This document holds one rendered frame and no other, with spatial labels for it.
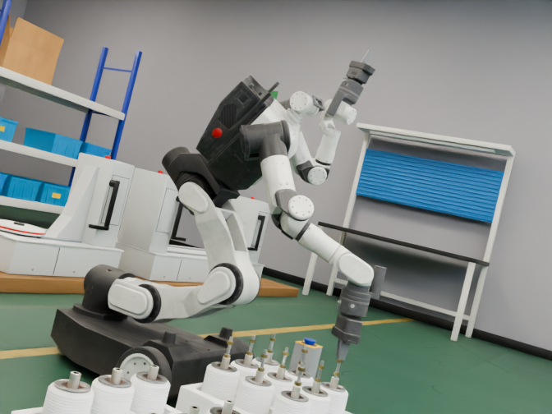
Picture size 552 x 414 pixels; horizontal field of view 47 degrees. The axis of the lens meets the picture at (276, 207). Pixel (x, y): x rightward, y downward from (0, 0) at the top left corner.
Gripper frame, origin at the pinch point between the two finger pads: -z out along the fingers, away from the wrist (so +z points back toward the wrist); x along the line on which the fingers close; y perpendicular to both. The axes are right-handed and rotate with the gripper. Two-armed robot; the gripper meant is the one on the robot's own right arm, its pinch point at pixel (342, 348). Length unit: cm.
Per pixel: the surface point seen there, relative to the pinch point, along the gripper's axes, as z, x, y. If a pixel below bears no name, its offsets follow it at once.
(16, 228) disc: -7, 198, 113
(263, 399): -14.9, -11.9, 24.3
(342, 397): -13.0, -4.4, -1.7
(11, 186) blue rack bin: -1, 510, 153
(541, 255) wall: 58, 349, -342
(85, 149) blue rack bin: 55, 569, 95
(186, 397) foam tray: -21.1, -0.3, 42.1
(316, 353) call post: -7.6, 23.2, -2.1
